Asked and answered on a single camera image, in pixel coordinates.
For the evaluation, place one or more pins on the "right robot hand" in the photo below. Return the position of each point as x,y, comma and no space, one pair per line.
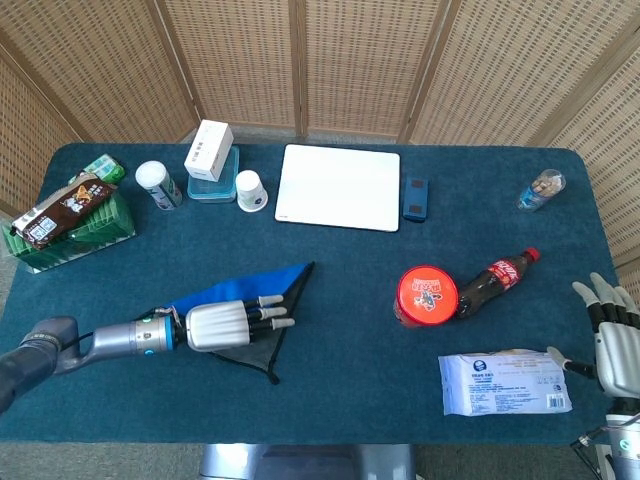
615,345

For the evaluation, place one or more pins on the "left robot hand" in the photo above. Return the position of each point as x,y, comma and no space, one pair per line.
217,327

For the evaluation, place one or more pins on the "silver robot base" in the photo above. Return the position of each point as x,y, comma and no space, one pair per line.
305,462

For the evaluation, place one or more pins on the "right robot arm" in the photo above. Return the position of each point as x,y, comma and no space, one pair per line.
622,445

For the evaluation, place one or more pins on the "white wet wipes pack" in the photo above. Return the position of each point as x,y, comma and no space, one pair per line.
505,385

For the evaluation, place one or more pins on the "clear container blue lid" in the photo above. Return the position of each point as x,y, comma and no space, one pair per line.
212,190

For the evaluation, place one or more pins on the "cola bottle red cap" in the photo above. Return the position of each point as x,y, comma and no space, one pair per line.
492,282

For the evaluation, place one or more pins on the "white floral paper cup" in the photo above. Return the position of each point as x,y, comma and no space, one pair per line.
250,190

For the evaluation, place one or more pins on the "blue table cloth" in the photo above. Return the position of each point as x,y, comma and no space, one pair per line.
350,390

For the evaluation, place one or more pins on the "white green cylindrical can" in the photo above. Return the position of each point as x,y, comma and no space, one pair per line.
157,185

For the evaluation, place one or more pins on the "small clear jar blue label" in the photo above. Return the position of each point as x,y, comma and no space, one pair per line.
542,190

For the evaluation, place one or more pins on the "white cardboard box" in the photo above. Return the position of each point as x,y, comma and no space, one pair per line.
209,150

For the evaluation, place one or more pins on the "white whiteboard black rim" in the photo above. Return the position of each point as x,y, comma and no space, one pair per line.
337,187

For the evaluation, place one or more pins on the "red lidded round can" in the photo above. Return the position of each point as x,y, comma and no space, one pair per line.
427,295

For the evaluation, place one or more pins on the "green tissue pack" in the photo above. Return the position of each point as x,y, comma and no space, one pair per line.
105,167

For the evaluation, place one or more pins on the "brown snack bag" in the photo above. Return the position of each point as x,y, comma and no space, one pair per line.
60,210

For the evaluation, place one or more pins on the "blue whiteboard eraser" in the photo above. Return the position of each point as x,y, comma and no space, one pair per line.
416,197

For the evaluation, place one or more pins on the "woven bamboo folding screen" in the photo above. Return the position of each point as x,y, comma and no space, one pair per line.
350,65

